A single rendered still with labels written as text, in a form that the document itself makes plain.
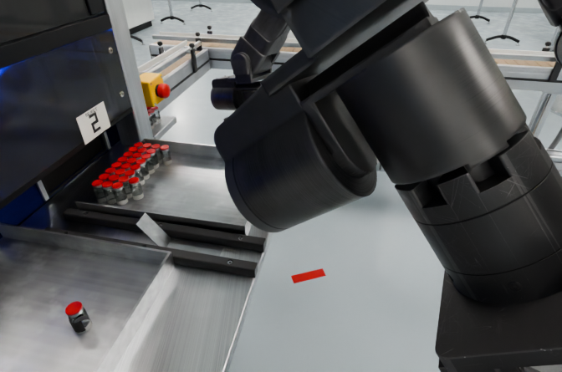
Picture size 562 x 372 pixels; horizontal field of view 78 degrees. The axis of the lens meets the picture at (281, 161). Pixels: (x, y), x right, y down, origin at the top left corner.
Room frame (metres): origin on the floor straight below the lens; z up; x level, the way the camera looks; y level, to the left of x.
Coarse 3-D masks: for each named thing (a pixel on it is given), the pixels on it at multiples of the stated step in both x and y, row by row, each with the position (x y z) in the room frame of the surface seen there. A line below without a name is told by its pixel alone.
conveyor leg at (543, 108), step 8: (544, 96) 1.32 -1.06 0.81; (552, 96) 1.30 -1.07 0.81; (544, 104) 1.31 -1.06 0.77; (552, 104) 1.31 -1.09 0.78; (536, 112) 1.32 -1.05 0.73; (544, 112) 1.30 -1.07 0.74; (536, 120) 1.31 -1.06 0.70; (544, 120) 1.30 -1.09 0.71; (536, 128) 1.30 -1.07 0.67; (536, 136) 1.30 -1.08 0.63
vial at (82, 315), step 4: (84, 308) 0.30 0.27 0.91; (80, 312) 0.29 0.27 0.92; (84, 312) 0.29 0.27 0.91; (68, 316) 0.28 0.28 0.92; (72, 316) 0.28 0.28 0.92; (76, 316) 0.28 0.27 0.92; (80, 316) 0.28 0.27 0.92; (84, 316) 0.29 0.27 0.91; (88, 316) 0.29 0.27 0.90; (72, 320) 0.28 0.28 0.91; (76, 320) 0.28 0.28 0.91; (80, 320) 0.28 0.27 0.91; (84, 320) 0.28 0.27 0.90; (88, 320) 0.29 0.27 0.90; (84, 324) 0.28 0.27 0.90; (88, 324) 0.29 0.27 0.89; (88, 328) 0.28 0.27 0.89; (76, 332) 0.28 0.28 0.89; (84, 332) 0.28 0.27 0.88
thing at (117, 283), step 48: (0, 240) 0.46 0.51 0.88; (48, 240) 0.44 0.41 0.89; (96, 240) 0.42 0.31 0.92; (0, 288) 0.35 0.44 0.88; (48, 288) 0.35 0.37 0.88; (96, 288) 0.35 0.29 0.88; (144, 288) 0.35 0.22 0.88; (0, 336) 0.28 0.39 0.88; (48, 336) 0.28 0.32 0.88; (96, 336) 0.28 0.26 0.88
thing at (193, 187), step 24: (168, 144) 0.76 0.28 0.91; (192, 144) 0.75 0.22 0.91; (168, 168) 0.69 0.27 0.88; (192, 168) 0.69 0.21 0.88; (216, 168) 0.69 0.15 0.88; (144, 192) 0.60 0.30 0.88; (168, 192) 0.60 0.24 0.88; (192, 192) 0.60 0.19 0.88; (216, 192) 0.60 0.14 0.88; (168, 216) 0.49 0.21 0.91; (192, 216) 0.52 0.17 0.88; (216, 216) 0.52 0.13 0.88; (240, 216) 0.52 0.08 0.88
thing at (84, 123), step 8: (104, 104) 0.70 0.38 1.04; (88, 112) 0.65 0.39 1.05; (96, 112) 0.67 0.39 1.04; (104, 112) 0.69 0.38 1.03; (80, 120) 0.62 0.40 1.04; (88, 120) 0.64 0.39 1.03; (104, 120) 0.69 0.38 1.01; (80, 128) 0.62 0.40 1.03; (88, 128) 0.64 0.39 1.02; (96, 128) 0.66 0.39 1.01; (104, 128) 0.68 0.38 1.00; (88, 136) 0.63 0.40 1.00; (96, 136) 0.65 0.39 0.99
